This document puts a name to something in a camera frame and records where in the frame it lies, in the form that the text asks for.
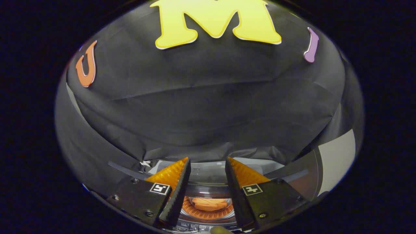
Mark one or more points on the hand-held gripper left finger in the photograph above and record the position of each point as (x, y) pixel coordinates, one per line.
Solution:
(178, 195)

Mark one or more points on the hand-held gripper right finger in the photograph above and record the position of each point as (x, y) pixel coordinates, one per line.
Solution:
(235, 195)

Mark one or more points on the yellow polo shirt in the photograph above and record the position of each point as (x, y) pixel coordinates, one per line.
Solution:
(209, 204)

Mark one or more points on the dark transparent washing machine lid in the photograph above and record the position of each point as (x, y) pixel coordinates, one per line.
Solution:
(208, 177)

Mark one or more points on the black backdrop cloth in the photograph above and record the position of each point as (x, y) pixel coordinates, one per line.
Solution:
(208, 97)

